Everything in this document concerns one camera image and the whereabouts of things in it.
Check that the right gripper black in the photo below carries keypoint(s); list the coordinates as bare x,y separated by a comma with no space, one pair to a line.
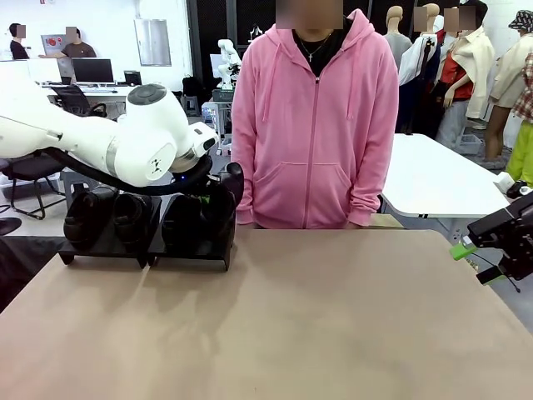
514,233

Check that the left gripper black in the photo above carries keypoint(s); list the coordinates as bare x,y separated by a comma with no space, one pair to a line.
212,184

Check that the black leather loafer shoe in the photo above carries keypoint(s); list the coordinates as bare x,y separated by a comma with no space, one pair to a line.
179,225
85,221
131,223
220,216

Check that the person's right forearm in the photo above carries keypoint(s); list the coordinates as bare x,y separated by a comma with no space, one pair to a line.
243,183

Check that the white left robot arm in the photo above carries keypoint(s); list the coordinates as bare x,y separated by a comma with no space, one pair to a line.
137,141

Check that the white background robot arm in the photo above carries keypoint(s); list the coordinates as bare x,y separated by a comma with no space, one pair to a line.
228,62

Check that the person's left forearm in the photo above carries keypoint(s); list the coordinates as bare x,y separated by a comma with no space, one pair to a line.
370,187

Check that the black shoe stand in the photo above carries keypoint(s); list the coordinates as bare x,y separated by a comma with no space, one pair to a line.
104,255
187,260

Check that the equipment cart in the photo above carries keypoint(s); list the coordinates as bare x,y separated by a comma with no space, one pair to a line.
216,121

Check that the white table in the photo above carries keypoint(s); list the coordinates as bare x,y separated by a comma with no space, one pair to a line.
441,179

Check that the small grey stool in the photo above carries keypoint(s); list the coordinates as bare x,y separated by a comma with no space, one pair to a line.
190,105

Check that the brown cardboard box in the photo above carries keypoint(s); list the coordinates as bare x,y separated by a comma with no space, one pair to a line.
385,221

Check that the black bag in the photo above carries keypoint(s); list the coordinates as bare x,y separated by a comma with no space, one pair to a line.
191,86

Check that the neon yellow pants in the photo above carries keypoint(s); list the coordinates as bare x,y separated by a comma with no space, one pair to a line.
522,158

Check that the grey basket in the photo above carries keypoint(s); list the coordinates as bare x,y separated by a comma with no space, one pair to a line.
468,143

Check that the person in pink hoodie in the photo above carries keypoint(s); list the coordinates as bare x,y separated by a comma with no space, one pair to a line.
312,146

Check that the grey plastic stool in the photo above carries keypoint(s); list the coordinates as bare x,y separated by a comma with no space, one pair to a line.
71,183

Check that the white office desk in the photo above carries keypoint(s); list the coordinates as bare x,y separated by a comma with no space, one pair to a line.
104,89

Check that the black office chair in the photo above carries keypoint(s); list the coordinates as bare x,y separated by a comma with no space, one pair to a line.
77,100

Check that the black computer monitor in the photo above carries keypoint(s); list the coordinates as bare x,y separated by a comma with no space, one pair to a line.
92,71

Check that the person in brown shirt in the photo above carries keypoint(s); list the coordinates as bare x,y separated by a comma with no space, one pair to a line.
81,49

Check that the mannequin with bucket hat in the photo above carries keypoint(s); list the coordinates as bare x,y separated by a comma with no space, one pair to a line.
512,71

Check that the black mat beside table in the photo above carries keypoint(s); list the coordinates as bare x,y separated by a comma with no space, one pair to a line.
21,271

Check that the mannequin in cream jacket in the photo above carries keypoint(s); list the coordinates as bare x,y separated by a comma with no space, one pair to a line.
479,54

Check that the mannequin in white navy jacket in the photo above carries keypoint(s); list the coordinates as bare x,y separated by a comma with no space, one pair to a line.
412,62

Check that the grey board with red circle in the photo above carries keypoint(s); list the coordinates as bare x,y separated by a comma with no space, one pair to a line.
54,43

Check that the white desk partition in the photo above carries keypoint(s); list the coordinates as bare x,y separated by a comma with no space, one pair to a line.
25,71

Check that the mannequin in grey tank top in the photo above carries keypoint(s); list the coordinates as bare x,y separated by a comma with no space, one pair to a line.
401,46

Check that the person in black shirt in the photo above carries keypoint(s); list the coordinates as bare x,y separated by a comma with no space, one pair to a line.
18,46

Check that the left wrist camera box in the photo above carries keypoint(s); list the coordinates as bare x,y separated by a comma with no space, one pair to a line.
205,139

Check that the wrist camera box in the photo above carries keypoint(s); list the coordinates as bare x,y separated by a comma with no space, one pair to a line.
510,185
205,139

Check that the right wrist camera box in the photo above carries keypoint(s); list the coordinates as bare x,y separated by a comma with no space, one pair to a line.
510,185

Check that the grey wall panel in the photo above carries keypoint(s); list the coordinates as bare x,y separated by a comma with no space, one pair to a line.
152,41

